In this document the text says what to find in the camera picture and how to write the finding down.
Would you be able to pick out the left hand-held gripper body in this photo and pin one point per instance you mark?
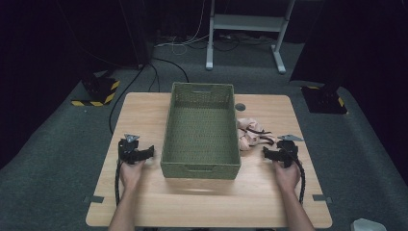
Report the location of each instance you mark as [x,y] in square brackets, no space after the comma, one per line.
[128,150]

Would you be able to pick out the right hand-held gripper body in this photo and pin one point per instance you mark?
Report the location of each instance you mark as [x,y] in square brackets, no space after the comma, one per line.
[287,152]

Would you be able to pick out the green woven basket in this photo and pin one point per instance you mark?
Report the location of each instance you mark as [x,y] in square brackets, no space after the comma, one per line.
[201,134]

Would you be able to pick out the person's left hand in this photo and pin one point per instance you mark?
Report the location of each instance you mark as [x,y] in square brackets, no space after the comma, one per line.
[132,174]

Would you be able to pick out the person's right hand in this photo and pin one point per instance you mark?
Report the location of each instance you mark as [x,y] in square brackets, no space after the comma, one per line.
[287,178]

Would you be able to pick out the grey tape strip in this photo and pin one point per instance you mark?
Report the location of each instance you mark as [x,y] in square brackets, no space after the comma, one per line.
[321,198]
[94,199]

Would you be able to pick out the black yellow striped stand base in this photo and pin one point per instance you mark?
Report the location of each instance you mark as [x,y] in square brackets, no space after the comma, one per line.
[324,101]
[102,91]

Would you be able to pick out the white rounded object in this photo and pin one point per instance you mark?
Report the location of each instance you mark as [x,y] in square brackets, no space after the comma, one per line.
[368,225]

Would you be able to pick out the white metal stand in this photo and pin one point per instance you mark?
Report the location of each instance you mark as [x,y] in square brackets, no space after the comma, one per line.
[247,23]

